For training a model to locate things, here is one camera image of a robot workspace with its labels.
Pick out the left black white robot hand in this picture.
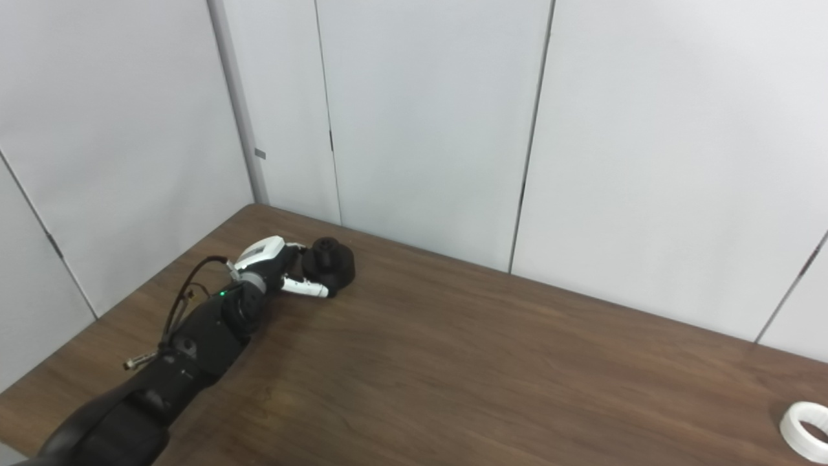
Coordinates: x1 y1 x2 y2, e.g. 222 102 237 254
230 236 337 299

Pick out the round black plastic part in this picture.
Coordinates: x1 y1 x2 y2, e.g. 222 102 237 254
302 238 356 292

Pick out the white toothed plastic ring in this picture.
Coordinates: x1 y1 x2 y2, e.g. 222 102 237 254
779 401 828 463

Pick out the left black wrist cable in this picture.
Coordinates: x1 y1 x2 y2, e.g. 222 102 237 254
123 256 231 371

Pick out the grey wall corner post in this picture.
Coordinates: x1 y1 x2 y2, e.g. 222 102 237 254
207 0 270 206

